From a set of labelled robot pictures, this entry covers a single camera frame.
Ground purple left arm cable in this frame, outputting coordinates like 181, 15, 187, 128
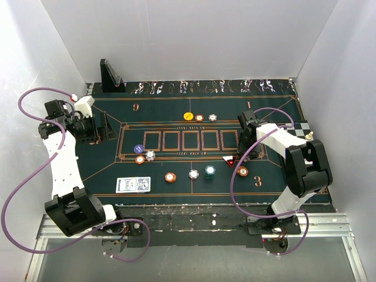
1, 87, 151, 263

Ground black white chessboard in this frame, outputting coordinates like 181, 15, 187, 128
289, 120, 330, 193

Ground dark green poker mat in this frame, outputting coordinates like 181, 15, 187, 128
76, 79, 307, 205

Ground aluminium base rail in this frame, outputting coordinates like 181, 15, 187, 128
26, 213, 367, 281

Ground blue playing card deck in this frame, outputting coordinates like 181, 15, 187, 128
116, 177, 151, 193

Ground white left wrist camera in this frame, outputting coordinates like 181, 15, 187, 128
74, 95, 95, 118

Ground orange chips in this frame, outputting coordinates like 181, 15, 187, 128
237, 166, 249, 177
195, 115, 204, 122
135, 155, 145, 165

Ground white chess piece upper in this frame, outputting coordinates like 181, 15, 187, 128
305, 132, 313, 140

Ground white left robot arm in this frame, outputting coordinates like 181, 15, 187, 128
38, 96, 125, 237

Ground orange poker chip stack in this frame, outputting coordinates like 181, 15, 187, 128
164, 172, 176, 183

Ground green poker chip stack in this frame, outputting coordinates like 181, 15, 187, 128
204, 165, 216, 180

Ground red triangular dealer button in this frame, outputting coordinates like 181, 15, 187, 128
222, 155, 237, 168

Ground black card shoe holder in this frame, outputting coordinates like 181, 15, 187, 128
100, 59, 125, 93

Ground purple small blind button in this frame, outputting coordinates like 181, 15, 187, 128
133, 144, 145, 154

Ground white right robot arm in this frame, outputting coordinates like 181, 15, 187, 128
230, 109, 333, 234

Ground yellow big blind button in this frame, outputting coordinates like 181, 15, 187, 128
183, 112, 194, 120

